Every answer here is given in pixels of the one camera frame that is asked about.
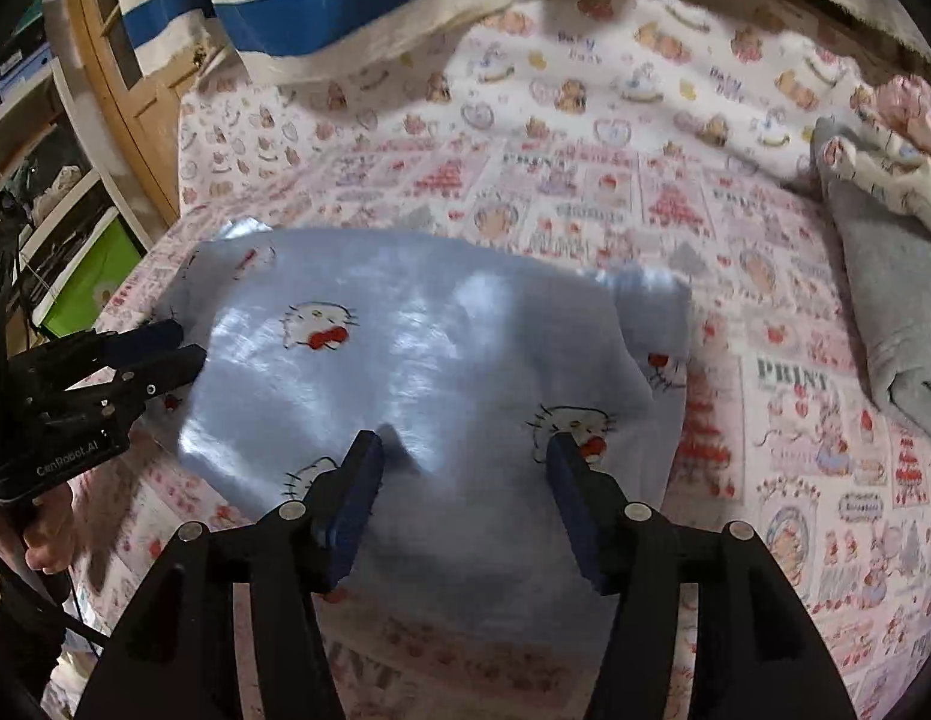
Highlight wooden glass panel door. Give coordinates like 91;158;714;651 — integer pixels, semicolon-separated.
65;0;225;223

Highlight light blue satin pants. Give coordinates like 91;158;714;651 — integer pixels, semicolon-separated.
152;227;692;663

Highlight person's left hand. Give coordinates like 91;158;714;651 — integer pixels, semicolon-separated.
0;484;79;575

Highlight white storage shelf unit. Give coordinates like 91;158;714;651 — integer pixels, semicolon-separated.
0;5;152;353

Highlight white printed folded garment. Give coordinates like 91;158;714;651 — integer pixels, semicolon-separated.
812;119;931;234

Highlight pink patterned bed sheet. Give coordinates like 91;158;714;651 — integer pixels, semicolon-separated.
67;110;931;720

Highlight green storage box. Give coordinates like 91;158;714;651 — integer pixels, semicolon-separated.
33;210;142;338

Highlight white bear print quilt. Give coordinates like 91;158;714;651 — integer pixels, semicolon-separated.
178;0;870;206

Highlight pink folded garment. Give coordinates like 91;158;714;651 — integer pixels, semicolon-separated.
874;75;931;153

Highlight grey folded blanket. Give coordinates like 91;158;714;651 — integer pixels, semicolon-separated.
812;117;931;439

